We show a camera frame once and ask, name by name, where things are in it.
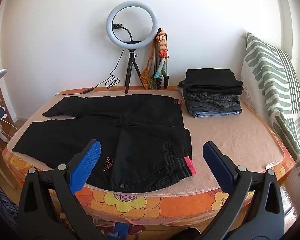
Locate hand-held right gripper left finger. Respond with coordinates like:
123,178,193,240
16,139,108,240

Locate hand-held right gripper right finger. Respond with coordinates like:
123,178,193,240
200,141,285,240

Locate black pants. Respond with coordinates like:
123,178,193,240
179,68,244,95
12,94,197,190

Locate folded grey checked pants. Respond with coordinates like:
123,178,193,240
182,90,242,112

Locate folded black pants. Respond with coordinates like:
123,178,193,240
179,68,244,95

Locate folded blue jeans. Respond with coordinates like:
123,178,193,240
190,107,242,118

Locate dark striped garment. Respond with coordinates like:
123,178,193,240
0,181,19,228

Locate green striped white pillow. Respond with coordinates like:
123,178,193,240
241,32,300,200

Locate white desk lamp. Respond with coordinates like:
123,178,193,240
0,69,8,110

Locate black gooseneck phone holder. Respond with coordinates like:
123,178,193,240
112,23,140,43

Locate black ring light cable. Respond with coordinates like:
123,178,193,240
55,49,124,96

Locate black ring light tripod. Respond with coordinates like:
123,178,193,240
124,49,143,94

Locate white ring light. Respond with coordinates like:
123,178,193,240
106,1,158,48

